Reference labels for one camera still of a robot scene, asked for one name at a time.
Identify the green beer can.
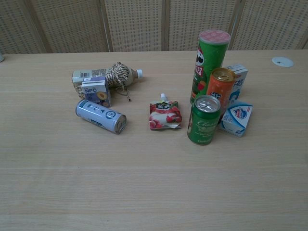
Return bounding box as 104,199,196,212
187,95,221,146

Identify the purple NFC juice carton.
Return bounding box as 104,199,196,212
81,80,112,108

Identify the grey table cable grommet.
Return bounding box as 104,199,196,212
271,56,295,67

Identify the beige barcode drink carton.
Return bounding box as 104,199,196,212
72,68,110,95

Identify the white and blue milk carton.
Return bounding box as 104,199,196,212
225,63,249,105

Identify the green Pringles tube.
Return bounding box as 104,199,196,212
190,29,231,105

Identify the white and blue soap box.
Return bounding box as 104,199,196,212
218,100,254,138

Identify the white slim drink can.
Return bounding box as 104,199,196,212
76,99,127,135

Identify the rope-wrapped bottle with white cap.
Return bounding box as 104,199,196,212
106,62,144,103

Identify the orange soda can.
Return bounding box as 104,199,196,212
206,67,236,125

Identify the red fruit jelly pouch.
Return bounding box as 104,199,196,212
149,93,182,130

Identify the perforated beige folding screen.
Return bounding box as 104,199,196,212
0,0,308,55

